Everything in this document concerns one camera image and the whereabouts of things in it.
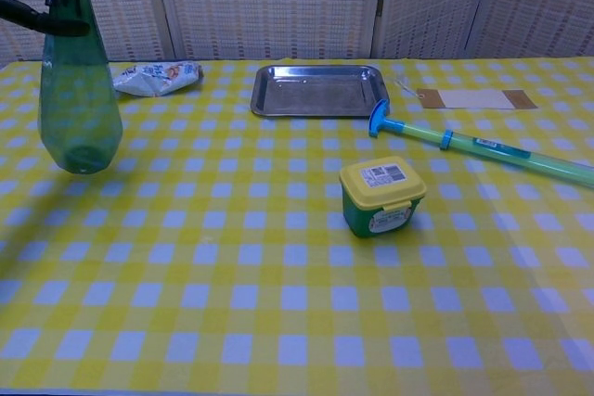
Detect green spray bottle black nozzle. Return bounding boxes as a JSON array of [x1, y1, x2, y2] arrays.
[[38, 0, 124, 176]]

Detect white snack bag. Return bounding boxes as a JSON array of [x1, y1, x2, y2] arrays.
[[112, 60, 205, 98]]

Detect woven folding screen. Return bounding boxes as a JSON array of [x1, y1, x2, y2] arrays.
[[0, 0, 594, 63]]

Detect stainless steel tray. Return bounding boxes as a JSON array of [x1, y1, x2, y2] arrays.
[[250, 64, 391, 120]]

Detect clear plastic wrapper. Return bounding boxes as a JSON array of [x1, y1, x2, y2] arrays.
[[394, 76, 424, 99]]

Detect yellow white checkered tablecloth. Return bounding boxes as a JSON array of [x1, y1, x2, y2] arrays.
[[0, 57, 594, 396]]

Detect green box yellow lid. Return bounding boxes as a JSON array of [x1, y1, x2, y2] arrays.
[[339, 156, 428, 239]]

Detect beige card brown ends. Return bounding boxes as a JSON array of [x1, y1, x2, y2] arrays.
[[416, 87, 539, 110]]

